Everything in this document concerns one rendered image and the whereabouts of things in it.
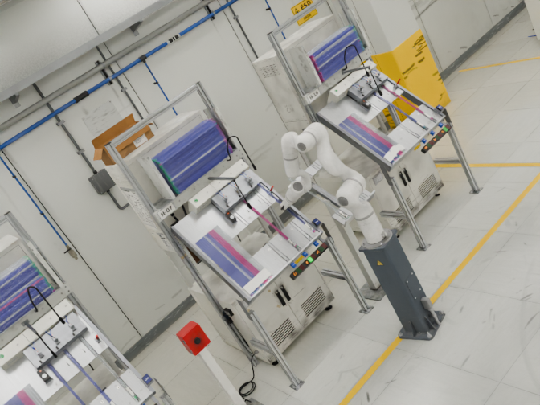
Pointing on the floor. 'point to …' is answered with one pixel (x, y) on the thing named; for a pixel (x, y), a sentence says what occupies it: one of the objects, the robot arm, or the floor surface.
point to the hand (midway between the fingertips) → (285, 206)
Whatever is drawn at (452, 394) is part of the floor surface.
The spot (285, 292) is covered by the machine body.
